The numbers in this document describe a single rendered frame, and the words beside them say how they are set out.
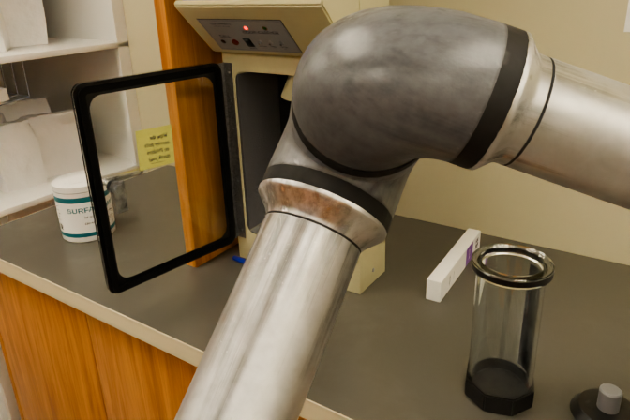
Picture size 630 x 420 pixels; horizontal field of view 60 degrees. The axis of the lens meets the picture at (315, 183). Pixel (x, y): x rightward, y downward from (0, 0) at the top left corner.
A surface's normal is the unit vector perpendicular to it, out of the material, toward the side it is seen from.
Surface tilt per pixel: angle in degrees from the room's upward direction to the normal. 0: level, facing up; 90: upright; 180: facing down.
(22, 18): 93
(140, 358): 90
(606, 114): 60
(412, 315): 0
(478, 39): 40
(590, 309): 0
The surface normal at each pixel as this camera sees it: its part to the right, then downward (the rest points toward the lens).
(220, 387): -0.32, -0.44
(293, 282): 0.07, -0.32
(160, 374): -0.55, 0.31
